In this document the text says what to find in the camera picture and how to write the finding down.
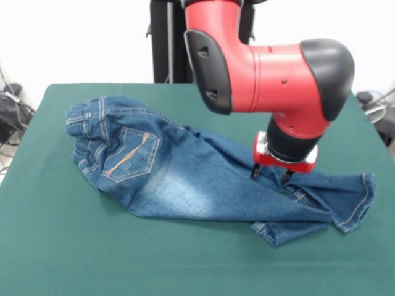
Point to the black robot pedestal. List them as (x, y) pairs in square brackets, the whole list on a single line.
[(160, 46)]

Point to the dark green table cloth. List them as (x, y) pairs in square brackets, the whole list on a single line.
[(92, 246)]

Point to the blue denim jeans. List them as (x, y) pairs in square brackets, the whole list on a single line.
[(172, 172)]

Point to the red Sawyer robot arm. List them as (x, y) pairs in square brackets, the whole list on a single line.
[(277, 77)]

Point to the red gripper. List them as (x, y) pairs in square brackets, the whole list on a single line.
[(265, 160)]

